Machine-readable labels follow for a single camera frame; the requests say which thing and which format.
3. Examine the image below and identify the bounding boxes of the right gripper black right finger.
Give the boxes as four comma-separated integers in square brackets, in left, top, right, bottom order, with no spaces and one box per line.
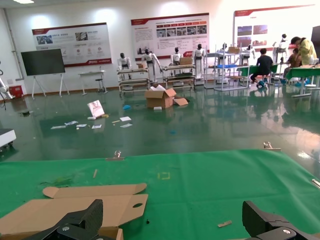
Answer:
[241,200,320,240]

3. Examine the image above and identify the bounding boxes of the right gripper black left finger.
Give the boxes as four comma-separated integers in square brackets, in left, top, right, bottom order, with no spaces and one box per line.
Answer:
[23,199,104,240]

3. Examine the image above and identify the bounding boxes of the cardboard box with round hole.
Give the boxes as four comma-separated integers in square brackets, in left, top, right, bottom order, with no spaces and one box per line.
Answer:
[0,182,149,240]

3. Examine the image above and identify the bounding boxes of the large open cardboard box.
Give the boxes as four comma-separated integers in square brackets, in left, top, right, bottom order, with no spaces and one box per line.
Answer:
[144,87,177,109]

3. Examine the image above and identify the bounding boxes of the red floor box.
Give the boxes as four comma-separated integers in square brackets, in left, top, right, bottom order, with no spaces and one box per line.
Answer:
[8,84,25,99]

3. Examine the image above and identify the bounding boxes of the green leaf scraps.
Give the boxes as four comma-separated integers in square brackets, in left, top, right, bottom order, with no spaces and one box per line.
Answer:
[41,174,73,187]

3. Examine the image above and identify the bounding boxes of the green table cloth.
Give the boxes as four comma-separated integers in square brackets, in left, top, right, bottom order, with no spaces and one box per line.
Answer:
[0,149,320,240]

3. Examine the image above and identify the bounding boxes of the white machine base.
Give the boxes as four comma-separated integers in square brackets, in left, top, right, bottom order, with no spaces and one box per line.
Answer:
[0,127,17,152]

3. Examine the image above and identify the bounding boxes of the black stool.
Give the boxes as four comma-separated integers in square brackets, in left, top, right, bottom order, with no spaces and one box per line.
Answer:
[95,78,109,94]

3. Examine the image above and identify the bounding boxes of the flat cardboard piece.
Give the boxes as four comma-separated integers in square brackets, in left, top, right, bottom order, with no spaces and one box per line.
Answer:
[173,95,189,107]

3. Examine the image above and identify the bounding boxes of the small white table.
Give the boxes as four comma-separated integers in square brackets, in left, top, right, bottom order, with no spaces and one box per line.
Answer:
[78,70,107,96]

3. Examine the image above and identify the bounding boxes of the metal tube shelf rack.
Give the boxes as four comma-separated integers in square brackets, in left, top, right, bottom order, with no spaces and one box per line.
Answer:
[161,64,197,91]
[116,67,151,98]

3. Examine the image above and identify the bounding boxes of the green covered work table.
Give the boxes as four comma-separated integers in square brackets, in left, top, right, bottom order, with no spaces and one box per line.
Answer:
[236,63,281,89]
[285,65,320,98]

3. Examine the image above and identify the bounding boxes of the person in black shirt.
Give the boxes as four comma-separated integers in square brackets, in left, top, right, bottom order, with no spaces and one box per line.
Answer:
[250,48,274,88]

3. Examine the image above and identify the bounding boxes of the white humanoid robot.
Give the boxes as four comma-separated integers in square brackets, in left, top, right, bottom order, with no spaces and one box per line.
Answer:
[213,42,229,85]
[273,33,291,65]
[241,44,256,67]
[193,43,209,87]
[140,48,164,83]
[170,46,185,76]
[117,52,133,81]

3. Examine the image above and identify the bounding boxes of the black display on white stand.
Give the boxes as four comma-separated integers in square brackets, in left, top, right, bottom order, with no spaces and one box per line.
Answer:
[20,48,70,98]

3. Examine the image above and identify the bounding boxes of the tall white shelf rack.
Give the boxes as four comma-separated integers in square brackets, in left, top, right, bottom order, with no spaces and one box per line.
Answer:
[203,45,250,92]

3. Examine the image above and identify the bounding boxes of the person in yellow shirt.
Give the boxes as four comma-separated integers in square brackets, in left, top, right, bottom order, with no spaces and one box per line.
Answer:
[290,36,318,67]

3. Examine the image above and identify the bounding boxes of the black upright panel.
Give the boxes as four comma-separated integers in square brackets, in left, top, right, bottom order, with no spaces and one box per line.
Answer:
[310,24,320,59]

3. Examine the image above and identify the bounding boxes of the red-trimmed wall poster board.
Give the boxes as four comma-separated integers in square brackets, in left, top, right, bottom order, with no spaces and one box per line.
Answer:
[233,4,316,52]
[130,12,210,61]
[31,22,113,68]

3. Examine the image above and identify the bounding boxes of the white wall pipe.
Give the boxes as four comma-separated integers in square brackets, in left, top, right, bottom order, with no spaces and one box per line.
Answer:
[2,7,25,81]

